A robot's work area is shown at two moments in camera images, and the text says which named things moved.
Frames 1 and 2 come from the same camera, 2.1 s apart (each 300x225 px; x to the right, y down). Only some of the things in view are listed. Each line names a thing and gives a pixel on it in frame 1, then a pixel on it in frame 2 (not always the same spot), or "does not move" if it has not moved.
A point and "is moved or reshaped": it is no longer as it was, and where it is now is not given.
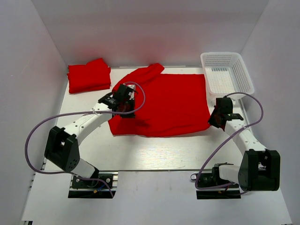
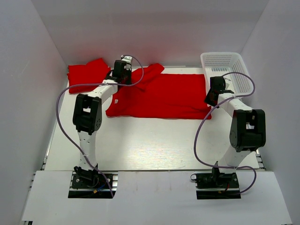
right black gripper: [211, 120] → [208, 99]
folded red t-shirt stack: [95, 75] does not move
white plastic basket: [226, 72] does not move
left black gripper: [131, 115] → [128, 81]
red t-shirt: [165, 105] is moved or reshaped
